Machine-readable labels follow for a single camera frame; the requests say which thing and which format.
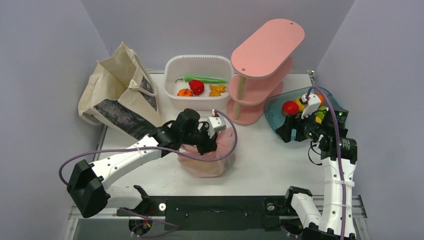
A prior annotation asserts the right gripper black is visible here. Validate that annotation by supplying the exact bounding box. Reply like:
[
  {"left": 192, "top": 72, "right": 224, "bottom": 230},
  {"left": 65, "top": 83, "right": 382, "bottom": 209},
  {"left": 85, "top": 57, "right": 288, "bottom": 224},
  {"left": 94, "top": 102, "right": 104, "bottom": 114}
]
[{"left": 276, "top": 107, "right": 328, "bottom": 143}]

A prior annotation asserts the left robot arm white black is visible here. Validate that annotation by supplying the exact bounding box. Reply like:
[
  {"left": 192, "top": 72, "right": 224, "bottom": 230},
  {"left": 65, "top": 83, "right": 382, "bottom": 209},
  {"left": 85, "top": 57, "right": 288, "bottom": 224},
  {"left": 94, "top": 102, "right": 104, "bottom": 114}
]
[{"left": 66, "top": 108, "right": 226, "bottom": 218}]

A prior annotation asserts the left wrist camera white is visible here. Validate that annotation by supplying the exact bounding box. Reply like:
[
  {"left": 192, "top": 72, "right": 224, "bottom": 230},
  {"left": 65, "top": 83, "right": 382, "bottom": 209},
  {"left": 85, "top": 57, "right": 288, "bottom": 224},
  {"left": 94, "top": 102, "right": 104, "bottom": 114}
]
[{"left": 207, "top": 116, "right": 227, "bottom": 138}]

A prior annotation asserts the orange fruit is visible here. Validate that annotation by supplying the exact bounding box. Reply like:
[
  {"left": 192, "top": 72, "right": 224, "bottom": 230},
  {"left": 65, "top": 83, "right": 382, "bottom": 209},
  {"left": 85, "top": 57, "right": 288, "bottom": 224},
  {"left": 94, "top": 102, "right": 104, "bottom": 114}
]
[{"left": 315, "top": 93, "right": 326, "bottom": 107}]

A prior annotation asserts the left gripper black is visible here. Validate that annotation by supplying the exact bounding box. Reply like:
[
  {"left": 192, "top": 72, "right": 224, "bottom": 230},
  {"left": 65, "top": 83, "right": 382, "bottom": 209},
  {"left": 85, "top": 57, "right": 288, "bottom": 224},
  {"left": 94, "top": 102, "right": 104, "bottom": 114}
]
[{"left": 180, "top": 121, "right": 219, "bottom": 155}]

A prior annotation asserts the yellow lemon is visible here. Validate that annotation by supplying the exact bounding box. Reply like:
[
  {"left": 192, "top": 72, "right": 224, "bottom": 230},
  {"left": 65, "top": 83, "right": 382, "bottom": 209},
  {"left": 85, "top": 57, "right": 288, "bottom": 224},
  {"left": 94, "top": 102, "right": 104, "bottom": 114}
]
[{"left": 295, "top": 97, "right": 305, "bottom": 112}]

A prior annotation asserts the small orange pumpkin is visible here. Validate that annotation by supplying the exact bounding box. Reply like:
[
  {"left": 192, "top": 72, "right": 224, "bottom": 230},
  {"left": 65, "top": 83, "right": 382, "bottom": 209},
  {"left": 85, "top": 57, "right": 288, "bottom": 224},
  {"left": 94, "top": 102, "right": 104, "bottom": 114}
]
[{"left": 177, "top": 88, "right": 194, "bottom": 97}]

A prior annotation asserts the teal plastic tray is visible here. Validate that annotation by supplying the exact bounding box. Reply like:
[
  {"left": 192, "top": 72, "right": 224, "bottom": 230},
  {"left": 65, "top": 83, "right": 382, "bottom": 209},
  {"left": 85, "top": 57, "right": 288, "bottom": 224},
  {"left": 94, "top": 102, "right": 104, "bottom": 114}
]
[{"left": 264, "top": 87, "right": 349, "bottom": 140}]

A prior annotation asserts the white plastic tub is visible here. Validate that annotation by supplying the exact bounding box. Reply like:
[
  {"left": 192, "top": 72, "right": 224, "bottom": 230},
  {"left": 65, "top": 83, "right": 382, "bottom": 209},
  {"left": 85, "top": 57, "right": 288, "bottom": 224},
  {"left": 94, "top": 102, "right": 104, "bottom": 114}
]
[{"left": 162, "top": 55, "right": 234, "bottom": 111}]

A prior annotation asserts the yellow banana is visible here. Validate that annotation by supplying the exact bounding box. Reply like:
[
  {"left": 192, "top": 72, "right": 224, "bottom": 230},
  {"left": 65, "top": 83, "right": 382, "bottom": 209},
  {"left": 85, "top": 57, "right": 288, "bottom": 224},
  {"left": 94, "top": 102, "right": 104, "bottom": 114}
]
[{"left": 315, "top": 115, "right": 325, "bottom": 124}]

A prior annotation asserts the red bell pepper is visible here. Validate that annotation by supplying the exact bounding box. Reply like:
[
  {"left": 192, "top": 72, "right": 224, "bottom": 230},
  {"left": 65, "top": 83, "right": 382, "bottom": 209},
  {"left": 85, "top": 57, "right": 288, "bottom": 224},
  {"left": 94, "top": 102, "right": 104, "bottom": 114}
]
[{"left": 188, "top": 79, "right": 205, "bottom": 96}]

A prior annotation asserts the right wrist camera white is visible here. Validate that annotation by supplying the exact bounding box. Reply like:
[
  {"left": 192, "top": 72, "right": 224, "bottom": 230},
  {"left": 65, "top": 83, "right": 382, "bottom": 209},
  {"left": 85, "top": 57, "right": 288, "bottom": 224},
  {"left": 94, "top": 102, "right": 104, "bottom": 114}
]
[{"left": 299, "top": 93, "right": 322, "bottom": 119}]

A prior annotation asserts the red apple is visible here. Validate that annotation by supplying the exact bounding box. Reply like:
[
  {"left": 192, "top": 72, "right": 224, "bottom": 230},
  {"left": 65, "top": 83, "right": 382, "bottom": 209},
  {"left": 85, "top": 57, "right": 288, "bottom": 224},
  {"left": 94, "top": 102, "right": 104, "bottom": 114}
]
[{"left": 281, "top": 100, "right": 300, "bottom": 116}]

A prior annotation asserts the green apple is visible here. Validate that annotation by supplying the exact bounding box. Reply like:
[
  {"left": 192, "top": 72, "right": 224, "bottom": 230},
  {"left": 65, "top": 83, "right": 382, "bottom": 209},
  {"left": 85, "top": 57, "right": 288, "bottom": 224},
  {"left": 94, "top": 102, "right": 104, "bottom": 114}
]
[{"left": 315, "top": 106, "right": 328, "bottom": 120}]

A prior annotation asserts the beige canvas tote bag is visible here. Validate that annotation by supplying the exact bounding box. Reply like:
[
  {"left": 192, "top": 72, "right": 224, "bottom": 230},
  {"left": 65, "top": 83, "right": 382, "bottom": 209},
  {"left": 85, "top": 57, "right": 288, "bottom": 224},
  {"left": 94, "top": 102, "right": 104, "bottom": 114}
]
[{"left": 77, "top": 42, "right": 164, "bottom": 140}]

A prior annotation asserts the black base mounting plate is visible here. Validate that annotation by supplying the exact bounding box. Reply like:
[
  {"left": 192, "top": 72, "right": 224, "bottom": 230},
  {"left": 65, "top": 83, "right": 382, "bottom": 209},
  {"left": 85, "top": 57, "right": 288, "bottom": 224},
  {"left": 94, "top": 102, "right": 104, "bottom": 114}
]
[{"left": 116, "top": 195, "right": 303, "bottom": 234}]

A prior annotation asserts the pink three-tier shelf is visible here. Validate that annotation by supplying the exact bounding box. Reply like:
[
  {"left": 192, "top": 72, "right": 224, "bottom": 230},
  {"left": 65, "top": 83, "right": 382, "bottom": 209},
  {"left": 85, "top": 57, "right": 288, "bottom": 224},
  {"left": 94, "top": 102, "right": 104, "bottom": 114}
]
[{"left": 226, "top": 18, "right": 305, "bottom": 126}]

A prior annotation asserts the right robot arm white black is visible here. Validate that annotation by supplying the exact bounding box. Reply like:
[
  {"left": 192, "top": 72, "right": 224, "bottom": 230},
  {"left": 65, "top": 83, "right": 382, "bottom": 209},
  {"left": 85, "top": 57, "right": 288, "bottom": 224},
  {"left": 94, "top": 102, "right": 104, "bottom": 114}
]
[{"left": 275, "top": 108, "right": 358, "bottom": 240}]

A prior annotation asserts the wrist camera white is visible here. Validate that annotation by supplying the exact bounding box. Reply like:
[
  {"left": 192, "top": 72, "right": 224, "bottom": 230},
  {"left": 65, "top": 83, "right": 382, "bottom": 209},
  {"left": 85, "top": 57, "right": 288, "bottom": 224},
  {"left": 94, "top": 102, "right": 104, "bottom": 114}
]
[
  {"left": 299, "top": 93, "right": 322, "bottom": 119},
  {"left": 207, "top": 116, "right": 227, "bottom": 138}
]

